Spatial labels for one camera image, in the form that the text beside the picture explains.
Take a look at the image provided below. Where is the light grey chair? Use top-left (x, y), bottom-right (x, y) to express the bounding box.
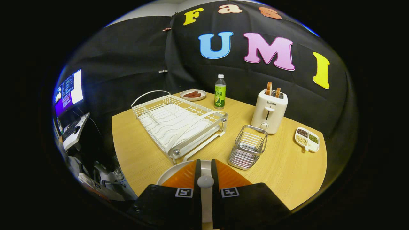
top-left (78, 160), bottom-right (128, 202)

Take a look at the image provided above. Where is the white round plate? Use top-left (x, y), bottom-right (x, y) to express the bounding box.
top-left (156, 159), bottom-right (214, 223)

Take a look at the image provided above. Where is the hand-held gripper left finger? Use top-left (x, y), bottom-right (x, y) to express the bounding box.
top-left (128, 159), bottom-right (202, 229)

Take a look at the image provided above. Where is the green label drink bottle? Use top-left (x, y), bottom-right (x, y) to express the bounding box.
top-left (214, 74), bottom-right (227, 110)

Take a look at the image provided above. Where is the metal wire basket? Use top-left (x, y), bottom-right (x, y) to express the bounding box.
top-left (228, 125), bottom-right (268, 170)

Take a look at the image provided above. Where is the white toaster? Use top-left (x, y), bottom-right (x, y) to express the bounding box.
top-left (251, 89), bottom-right (288, 134)

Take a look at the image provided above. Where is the computer monitor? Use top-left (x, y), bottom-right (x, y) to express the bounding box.
top-left (53, 68), bottom-right (85, 119)

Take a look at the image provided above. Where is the black backdrop cloth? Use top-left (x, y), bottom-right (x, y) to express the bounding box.
top-left (56, 0), bottom-right (358, 192)

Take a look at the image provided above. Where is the white wire dish rack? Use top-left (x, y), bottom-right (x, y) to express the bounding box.
top-left (131, 90), bottom-right (228, 164)

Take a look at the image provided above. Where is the white side desk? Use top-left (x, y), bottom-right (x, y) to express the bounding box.
top-left (62, 112), bottom-right (90, 151)

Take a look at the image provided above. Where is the white divided dish with beans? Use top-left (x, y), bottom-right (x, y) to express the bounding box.
top-left (294, 127), bottom-right (320, 152)

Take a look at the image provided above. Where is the small plate with sausages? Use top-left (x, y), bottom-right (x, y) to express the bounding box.
top-left (180, 89), bottom-right (207, 101)

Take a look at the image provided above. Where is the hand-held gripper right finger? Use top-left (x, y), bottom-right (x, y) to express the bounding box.
top-left (211, 159), bottom-right (291, 229)

